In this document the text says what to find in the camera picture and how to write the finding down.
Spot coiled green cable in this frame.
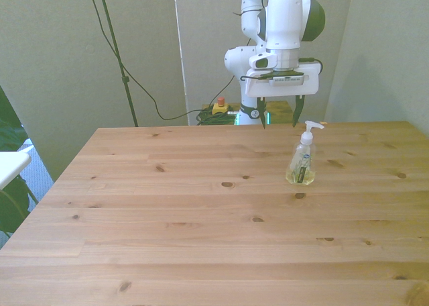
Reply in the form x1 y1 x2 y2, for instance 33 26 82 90
195 108 241 126

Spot yellow emergency stop button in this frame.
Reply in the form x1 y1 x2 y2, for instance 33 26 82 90
212 97 230 116

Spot dark green plant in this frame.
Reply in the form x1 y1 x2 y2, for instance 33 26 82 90
0 85 38 235

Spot clear sanitizer pump bottle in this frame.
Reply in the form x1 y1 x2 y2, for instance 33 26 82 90
285 119 326 187

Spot white side table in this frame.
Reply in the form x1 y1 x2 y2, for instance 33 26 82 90
0 151 32 190

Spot long black cable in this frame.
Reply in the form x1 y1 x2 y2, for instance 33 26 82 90
84 0 236 121

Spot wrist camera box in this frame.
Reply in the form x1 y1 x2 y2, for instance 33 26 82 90
267 70 306 86

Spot black camera cable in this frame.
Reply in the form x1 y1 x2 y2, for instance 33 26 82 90
298 57 324 76

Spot dark tripod stand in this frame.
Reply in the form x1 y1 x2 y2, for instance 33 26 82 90
95 0 139 128

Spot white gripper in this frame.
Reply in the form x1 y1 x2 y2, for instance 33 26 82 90
244 61 320 130

